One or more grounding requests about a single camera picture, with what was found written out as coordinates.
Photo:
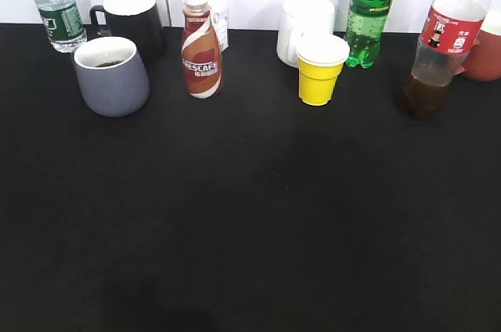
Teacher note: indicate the grey ceramic mug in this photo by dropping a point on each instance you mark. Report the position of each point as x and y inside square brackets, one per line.
[111, 76]

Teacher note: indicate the cola bottle red label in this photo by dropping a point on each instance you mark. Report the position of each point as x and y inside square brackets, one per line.
[448, 35]

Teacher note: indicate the yellow paper cup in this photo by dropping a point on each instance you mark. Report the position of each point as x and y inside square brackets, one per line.
[320, 60]

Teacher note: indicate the green Sprite bottle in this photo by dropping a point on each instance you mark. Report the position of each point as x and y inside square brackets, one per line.
[366, 21]

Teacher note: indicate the brown Nescafe coffee bottle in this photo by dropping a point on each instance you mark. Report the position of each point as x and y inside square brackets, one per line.
[200, 51]

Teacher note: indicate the small white carton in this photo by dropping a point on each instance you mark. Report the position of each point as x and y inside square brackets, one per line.
[219, 19]

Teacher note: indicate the white ceramic mug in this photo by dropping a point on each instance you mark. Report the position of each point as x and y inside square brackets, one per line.
[301, 17]

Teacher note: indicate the black ceramic mug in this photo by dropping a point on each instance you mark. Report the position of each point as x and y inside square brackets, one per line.
[136, 20]

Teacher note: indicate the clear water bottle green label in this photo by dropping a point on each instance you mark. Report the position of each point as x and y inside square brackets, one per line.
[63, 24]

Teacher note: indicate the terracotta red ceramic mug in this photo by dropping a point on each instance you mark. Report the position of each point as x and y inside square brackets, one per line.
[483, 61]

